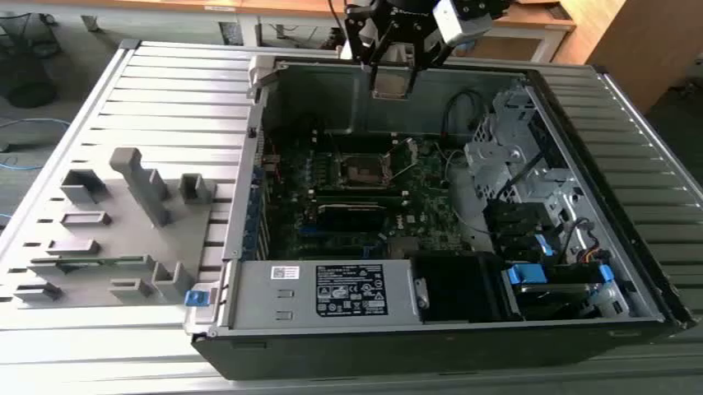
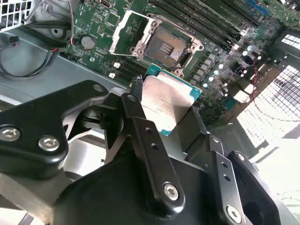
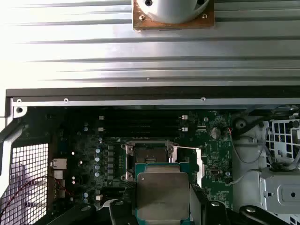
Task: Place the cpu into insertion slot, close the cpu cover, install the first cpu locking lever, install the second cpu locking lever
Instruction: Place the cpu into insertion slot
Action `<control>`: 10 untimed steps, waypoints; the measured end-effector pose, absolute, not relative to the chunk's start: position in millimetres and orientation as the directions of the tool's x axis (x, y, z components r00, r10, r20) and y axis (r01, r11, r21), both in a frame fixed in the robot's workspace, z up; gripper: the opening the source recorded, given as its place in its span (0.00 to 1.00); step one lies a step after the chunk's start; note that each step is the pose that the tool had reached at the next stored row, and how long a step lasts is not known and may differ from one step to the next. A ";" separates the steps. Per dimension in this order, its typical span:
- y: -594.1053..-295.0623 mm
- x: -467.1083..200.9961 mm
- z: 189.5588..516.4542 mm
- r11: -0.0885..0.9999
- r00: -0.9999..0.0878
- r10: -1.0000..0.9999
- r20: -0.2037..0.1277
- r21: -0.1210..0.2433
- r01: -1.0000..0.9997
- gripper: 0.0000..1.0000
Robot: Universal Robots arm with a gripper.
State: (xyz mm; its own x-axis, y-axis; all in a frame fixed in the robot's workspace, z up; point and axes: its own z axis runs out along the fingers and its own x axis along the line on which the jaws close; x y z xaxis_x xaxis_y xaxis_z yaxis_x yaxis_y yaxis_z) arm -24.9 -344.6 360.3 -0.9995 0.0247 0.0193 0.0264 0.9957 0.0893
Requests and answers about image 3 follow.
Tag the green motherboard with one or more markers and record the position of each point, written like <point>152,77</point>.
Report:
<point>211,152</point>

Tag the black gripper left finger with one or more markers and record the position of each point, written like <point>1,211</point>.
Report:
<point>122,213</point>

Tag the silver coin battery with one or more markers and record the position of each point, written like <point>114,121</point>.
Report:
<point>215,132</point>

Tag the brown square base plate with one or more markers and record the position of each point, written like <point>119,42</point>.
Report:
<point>140,23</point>

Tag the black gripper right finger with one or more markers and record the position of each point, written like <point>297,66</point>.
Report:
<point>218,215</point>

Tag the black PC case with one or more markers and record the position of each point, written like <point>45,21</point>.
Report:
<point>140,102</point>

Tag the silver internal USB port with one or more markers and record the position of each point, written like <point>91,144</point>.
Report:
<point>214,172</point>

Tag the perforated metal drive cage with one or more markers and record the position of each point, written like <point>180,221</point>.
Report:
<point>265,131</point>

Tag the CPU socket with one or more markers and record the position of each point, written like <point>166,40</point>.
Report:
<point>150,155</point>

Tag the RAM slot white clips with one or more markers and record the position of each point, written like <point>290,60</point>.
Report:
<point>140,129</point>
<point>140,117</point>

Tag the silver metal drive bracket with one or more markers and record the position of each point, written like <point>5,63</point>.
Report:
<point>276,185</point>

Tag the silver CPU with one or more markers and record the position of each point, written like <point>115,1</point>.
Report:
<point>161,194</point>

